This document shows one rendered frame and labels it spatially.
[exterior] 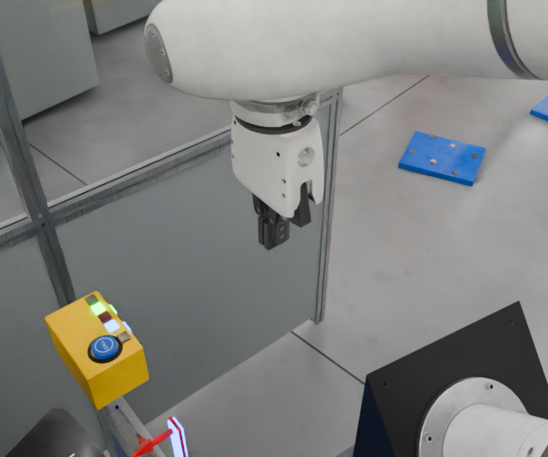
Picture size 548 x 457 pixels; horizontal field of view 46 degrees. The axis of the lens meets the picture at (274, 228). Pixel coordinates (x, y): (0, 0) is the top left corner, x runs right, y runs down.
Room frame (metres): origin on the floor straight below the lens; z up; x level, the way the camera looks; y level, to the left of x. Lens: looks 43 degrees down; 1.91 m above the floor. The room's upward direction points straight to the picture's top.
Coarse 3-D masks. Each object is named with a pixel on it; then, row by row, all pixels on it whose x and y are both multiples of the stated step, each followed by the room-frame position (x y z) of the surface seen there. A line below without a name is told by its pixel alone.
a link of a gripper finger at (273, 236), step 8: (280, 216) 0.50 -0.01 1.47; (264, 224) 0.51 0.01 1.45; (280, 224) 0.51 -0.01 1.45; (288, 224) 0.52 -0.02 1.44; (264, 232) 0.51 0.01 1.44; (272, 232) 0.52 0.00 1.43; (280, 232) 0.51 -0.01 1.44; (288, 232) 0.52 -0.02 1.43; (264, 240) 0.51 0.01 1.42; (272, 240) 0.52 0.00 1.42; (280, 240) 0.51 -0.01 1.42
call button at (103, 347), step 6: (102, 336) 0.65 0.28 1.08; (108, 336) 0.65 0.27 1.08; (96, 342) 0.64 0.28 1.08; (102, 342) 0.64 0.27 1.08; (108, 342) 0.64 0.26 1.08; (114, 342) 0.64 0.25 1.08; (96, 348) 0.63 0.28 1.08; (102, 348) 0.63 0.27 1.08; (108, 348) 0.63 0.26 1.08; (114, 348) 0.63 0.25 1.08; (96, 354) 0.62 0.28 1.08; (102, 354) 0.62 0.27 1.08; (108, 354) 0.62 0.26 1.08; (114, 354) 0.62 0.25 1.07
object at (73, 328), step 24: (72, 312) 0.71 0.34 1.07; (72, 336) 0.66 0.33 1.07; (96, 336) 0.66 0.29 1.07; (72, 360) 0.61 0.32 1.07; (96, 360) 0.61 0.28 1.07; (120, 360) 0.61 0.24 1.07; (144, 360) 0.64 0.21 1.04; (96, 384) 0.58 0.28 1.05; (120, 384) 0.60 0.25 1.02; (96, 408) 0.58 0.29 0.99
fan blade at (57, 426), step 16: (48, 416) 0.42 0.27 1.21; (64, 416) 0.43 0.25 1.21; (32, 432) 0.41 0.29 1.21; (48, 432) 0.41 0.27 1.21; (64, 432) 0.41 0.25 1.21; (80, 432) 0.41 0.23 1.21; (16, 448) 0.39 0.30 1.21; (32, 448) 0.39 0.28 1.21; (48, 448) 0.39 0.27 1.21; (64, 448) 0.39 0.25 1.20; (80, 448) 0.39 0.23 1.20; (96, 448) 0.39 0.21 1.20
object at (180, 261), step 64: (320, 128) 1.53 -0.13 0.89; (192, 192) 1.27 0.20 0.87; (0, 256) 0.97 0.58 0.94; (64, 256) 1.05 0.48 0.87; (128, 256) 1.14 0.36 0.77; (192, 256) 1.25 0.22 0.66; (256, 256) 1.39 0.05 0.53; (0, 320) 0.94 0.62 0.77; (128, 320) 1.12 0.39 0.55; (192, 320) 1.24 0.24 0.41; (256, 320) 1.38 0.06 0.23; (0, 384) 0.90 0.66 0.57; (64, 384) 0.99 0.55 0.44; (192, 384) 1.22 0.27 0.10; (0, 448) 0.86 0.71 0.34
